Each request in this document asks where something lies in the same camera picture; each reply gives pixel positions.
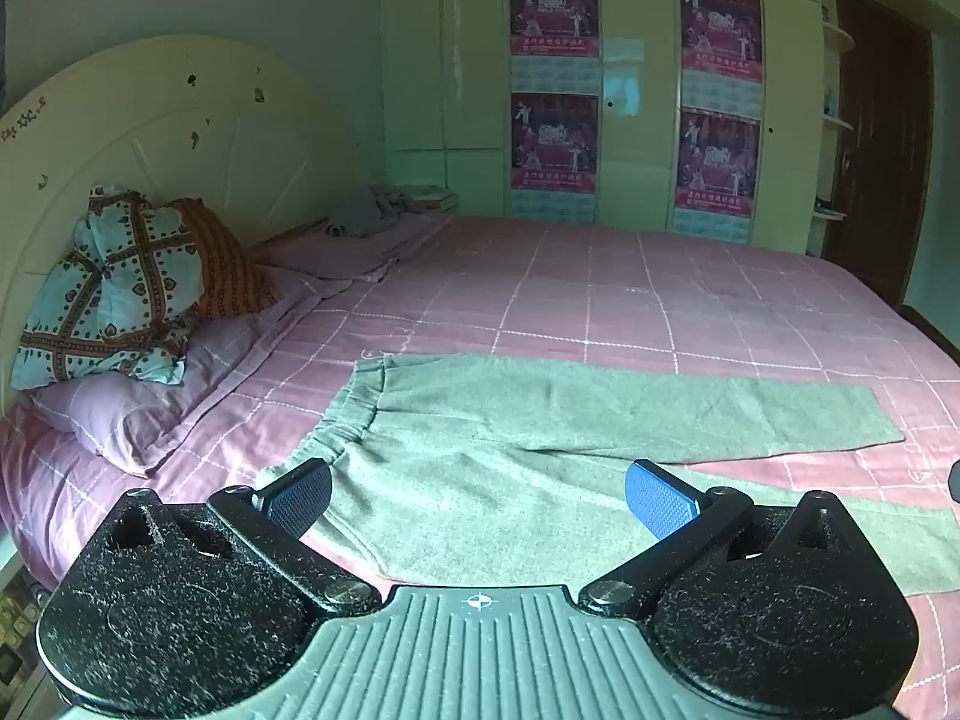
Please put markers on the folded lilac blanket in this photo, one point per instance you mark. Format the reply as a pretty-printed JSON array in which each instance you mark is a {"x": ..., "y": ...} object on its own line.
[{"x": 330, "y": 259}]

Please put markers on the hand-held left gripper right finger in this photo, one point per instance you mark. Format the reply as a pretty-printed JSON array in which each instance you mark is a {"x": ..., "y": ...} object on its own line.
[{"x": 661, "y": 501}]

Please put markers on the white glossy wardrobe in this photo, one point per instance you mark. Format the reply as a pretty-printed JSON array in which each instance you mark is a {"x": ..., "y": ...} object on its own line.
[{"x": 472, "y": 52}]

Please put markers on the grey crumpled clothes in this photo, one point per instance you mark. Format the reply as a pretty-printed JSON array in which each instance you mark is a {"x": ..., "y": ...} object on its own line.
[{"x": 367, "y": 210}]

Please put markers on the bedside cabinet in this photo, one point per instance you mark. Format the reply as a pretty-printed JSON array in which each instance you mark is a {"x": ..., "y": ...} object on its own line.
[{"x": 15, "y": 615}]

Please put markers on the grey-green fleece pants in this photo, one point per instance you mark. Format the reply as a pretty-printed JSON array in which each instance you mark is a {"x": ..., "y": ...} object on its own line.
[{"x": 487, "y": 480}]

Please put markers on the white corner shelf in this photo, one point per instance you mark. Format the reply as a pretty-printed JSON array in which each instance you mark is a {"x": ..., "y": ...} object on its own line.
[{"x": 836, "y": 37}]

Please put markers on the lilac pillow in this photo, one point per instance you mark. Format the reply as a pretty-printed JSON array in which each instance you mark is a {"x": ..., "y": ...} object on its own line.
[{"x": 150, "y": 420}]

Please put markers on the dark brown wooden door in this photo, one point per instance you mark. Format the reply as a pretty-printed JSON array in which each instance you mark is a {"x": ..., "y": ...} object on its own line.
[{"x": 877, "y": 165}]

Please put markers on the stack of folded light cloths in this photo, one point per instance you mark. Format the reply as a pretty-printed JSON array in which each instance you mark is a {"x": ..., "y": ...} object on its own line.
[{"x": 435, "y": 202}]

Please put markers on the cream wooden headboard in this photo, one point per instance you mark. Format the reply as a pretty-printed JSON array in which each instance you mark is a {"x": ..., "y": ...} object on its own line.
[{"x": 225, "y": 135}]

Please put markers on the bed with pink checked sheet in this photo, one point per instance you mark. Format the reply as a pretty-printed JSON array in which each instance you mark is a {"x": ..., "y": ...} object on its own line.
[{"x": 600, "y": 300}]

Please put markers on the orange striped pillow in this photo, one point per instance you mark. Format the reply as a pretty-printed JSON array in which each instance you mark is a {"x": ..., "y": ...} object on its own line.
[{"x": 225, "y": 262}]

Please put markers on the light blue paper patch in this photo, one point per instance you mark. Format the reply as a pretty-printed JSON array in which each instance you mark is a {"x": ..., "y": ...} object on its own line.
[{"x": 622, "y": 90}]

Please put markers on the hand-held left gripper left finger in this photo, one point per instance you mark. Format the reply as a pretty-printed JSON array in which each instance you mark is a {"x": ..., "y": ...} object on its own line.
[{"x": 300, "y": 496}]

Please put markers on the purple wall poster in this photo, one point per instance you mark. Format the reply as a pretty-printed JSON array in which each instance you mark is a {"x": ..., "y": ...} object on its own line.
[
  {"x": 555, "y": 142},
  {"x": 718, "y": 157},
  {"x": 555, "y": 11},
  {"x": 721, "y": 26}
]

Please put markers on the blue patterned pillow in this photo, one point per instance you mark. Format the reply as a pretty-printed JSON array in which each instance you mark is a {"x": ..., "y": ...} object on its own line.
[{"x": 112, "y": 277}]

